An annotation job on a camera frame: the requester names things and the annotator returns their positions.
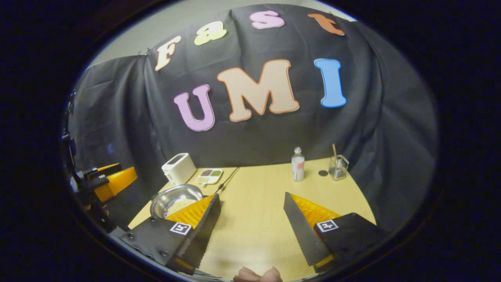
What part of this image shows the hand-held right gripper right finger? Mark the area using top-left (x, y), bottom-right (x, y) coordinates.
top-left (283, 192), bottom-right (390, 273)

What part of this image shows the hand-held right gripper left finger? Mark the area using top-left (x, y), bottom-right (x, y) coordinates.
top-left (121, 194), bottom-right (222, 275)

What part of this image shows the pile of yellow soybeans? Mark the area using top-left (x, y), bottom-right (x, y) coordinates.
top-left (166, 199), bottom-right (199, 217)

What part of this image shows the steel pot with black handle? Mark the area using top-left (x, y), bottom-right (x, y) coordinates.
top-left (150, 184), bottom-right (205, 220)

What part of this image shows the white divided dish of beans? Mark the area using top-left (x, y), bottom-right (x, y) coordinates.
top-left (196, 168), bottom-right (223, 185)

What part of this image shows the white toaster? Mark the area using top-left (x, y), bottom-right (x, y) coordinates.
top-left (162, 153), bottom-right (197, 185)

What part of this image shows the clear plastic bottle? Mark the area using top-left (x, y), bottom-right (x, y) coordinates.
top-left (291, 147), bottom-right (305, 182)

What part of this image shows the small glass cup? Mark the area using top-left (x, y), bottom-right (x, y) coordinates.
top-left (329, 155), bottom-right (350, 181)

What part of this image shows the black backdrop cloth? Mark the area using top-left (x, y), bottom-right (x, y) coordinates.
top-left (63, 4), bottom-right (438, 235)

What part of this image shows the black power cable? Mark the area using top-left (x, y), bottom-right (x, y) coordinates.
top-left (214, 167), bottom-right (240, 195)

